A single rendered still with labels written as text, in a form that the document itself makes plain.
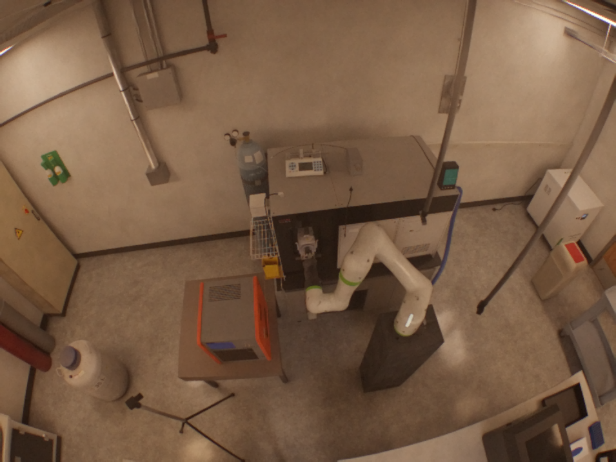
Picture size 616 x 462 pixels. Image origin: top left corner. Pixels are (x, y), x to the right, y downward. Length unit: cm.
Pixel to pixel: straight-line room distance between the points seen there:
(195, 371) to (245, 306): 68
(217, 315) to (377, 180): 127
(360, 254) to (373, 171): 87
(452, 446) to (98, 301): 375
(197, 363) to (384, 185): 172
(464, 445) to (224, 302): 165
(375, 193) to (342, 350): 153
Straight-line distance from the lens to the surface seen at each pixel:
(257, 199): 214
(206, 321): 181
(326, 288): 232
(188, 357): 225
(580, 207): 400
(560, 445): 194
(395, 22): 257
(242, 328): 173
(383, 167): 206
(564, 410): 237
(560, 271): 350
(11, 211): 376
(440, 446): 189
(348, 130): 281
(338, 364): 278
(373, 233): 134
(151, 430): 309
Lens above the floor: 267
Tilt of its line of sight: 49 degrees down
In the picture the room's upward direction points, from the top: 5 degrees counter-clockwise
